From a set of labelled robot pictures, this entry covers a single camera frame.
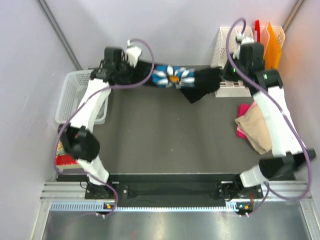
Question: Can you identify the black daisy print t shirt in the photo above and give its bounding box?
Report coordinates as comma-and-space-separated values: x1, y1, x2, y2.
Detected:
129, 59, 222, 104

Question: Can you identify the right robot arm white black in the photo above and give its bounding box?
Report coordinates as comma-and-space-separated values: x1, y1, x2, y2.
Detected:
226, 42, 316, 200

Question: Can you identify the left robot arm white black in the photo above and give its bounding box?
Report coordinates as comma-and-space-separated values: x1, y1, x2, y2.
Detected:
60, 45, 142, 199

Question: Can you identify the orange plastic folder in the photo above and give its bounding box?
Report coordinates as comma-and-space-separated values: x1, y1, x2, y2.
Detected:
264, 22, 282, 70

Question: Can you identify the white file organizer rack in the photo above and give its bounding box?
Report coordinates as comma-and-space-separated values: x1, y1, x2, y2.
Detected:
211, 26, 286, 98

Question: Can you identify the red plastic folder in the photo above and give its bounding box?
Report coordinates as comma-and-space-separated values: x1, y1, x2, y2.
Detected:
253, 19, 261, 43

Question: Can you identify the white plastic mesh basket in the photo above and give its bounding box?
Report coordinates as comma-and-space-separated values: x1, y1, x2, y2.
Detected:
54, 69, 110, 125

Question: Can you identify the pink t shirt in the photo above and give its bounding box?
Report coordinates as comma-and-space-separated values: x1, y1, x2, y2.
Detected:
235, 103, 252, 140

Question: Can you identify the beige t shirt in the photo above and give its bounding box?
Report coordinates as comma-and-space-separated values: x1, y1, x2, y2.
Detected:
242, 102, 272, 155

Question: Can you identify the red illustrated book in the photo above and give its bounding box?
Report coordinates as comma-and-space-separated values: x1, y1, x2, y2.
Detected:
55, 141, 81, 170

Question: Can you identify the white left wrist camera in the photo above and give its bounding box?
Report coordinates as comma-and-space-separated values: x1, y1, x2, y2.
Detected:
125, 40, 142, 68

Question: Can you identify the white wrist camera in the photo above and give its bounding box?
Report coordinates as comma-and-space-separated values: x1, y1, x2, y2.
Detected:
125, 40, 142, 68
235, 32, 255, 46

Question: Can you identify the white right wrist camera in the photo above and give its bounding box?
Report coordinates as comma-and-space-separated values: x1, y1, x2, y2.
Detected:
235, 32, 255, 46

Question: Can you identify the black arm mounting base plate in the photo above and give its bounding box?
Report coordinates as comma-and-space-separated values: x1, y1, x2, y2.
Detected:
84, 181, 264, 201

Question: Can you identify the white slotted cable duct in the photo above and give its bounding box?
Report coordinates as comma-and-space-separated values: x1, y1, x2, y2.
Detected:
50, 201, 252, 213

